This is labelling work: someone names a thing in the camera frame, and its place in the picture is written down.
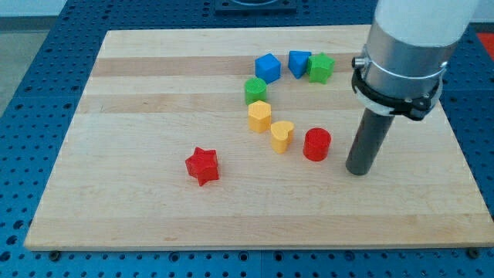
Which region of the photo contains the wooden board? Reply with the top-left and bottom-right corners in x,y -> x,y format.
24,25 -> 493,251

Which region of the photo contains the yellow hexagon block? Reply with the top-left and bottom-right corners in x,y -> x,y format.
248,100 -> 272,133

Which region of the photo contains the blue triangle block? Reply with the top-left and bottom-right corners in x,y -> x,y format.
288,50 -> 312,79

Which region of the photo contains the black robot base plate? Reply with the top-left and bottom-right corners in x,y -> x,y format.
212,0 -> 297,14

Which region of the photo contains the green cylinder block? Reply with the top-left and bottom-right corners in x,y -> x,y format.
244,77 -> 267,105

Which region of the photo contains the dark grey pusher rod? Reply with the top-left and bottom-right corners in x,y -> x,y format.
345,109 -> 394,175

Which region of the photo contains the blue cube block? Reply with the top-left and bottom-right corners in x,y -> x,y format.
255,53 -> 281,84

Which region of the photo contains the red cylinder block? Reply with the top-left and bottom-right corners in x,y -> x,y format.
303,127 -> 332,161

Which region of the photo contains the yellow heart block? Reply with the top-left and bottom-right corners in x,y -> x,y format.
270,120 -> 295,154

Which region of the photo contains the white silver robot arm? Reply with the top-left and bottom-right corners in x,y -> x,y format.
352,0 -> 479,120

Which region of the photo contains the green star block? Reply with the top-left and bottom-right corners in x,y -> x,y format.
306,53 -> 336,84

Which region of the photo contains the red star block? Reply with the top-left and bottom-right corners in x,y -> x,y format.
185,147 -> 219,186

